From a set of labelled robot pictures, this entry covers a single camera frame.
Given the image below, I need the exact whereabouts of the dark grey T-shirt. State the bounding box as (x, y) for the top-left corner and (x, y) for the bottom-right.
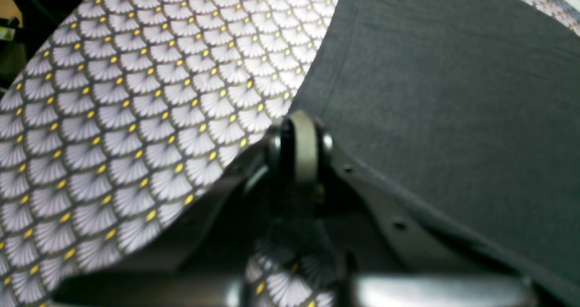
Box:
(291, 0), (580, 305)

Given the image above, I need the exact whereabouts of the fan-patterned purple tablecloth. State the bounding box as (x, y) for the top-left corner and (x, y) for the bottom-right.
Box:
(1, 0), (578, 307)

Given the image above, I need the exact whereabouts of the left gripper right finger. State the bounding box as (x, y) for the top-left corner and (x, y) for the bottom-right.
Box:
(292, 111), (540, 307)

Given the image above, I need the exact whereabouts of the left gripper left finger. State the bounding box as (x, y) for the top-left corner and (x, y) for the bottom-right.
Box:
(52, 117), (294, 307)

